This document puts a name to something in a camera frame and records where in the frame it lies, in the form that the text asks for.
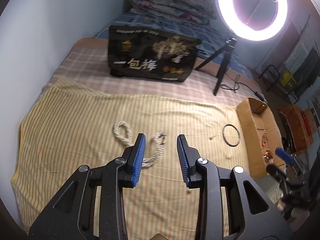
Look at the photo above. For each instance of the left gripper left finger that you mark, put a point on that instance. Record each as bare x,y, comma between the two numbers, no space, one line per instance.
89,205

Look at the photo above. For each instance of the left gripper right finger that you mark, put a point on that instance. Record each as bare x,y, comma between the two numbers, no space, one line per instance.
231,204

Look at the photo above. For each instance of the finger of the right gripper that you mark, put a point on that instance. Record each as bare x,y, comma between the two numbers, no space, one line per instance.
281,153

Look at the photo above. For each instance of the brown cardboard box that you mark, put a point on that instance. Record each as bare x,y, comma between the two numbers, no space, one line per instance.
261,135

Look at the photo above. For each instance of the orange cardboard box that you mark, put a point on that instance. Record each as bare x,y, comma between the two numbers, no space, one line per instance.
299,125

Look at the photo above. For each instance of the black metal chair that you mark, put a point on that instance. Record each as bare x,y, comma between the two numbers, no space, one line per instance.
281,84

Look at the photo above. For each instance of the yellow striped cloth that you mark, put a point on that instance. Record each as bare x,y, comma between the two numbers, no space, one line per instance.
71,125

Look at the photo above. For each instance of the pink plaid bed cover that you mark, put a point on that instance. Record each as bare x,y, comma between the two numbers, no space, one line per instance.
87,64

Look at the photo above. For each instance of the folded floral quilt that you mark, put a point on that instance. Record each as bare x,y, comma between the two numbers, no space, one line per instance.
195,12

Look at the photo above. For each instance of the black ring bangle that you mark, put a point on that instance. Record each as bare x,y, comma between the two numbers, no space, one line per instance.
231,135

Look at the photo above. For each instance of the white ring light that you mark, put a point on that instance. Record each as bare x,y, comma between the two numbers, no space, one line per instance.
254,20

